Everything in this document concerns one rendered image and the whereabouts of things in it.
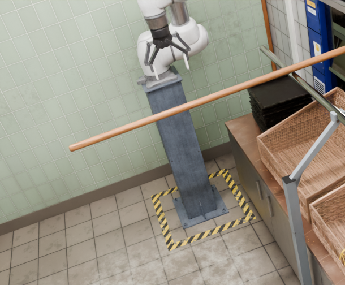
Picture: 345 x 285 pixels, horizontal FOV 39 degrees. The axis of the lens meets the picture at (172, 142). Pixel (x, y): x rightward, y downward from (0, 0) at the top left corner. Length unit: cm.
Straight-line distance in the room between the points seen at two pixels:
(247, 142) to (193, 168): 42
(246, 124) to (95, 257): 130
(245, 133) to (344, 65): 70
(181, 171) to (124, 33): 94
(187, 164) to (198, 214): 41
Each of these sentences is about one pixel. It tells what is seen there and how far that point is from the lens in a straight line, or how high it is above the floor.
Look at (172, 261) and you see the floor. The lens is 303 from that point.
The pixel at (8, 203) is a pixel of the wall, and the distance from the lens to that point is 371.
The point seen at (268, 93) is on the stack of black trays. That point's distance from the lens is 275.
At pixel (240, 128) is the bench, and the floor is 58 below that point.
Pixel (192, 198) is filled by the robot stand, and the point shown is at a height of 17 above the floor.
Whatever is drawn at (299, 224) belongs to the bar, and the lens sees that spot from 204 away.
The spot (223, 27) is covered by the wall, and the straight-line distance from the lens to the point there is 330.
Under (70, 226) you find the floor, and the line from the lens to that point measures 360.
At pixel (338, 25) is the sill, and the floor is 118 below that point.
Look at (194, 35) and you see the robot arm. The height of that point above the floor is 121.
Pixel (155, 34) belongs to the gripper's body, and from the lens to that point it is 196.
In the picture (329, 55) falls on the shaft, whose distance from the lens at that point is 216.
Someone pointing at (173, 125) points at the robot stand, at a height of 73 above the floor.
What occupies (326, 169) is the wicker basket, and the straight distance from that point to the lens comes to 249.
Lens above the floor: 217
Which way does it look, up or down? 33 degrees down
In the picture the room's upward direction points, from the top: 18 degrees counter-clockwise
